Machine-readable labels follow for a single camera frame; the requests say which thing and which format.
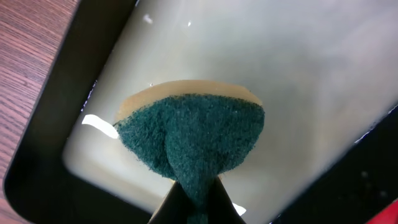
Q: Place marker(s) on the red plastic tray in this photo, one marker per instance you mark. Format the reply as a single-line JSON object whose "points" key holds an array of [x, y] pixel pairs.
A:
{"points": [[388, 216]]}

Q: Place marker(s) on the black tray with water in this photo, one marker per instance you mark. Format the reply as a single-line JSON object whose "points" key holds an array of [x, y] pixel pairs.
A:
{"points": [[361, 185]]}

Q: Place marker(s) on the green and yellow sponge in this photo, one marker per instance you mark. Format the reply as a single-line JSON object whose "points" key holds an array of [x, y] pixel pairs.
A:
{"points": [[191, 131]]}

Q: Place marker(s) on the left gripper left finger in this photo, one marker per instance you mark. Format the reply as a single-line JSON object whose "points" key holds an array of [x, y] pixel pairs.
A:
{"points": [[174, 209]]}

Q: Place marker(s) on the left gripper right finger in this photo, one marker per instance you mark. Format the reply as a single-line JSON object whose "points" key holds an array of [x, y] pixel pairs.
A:
{"points": [[220, 207]]}

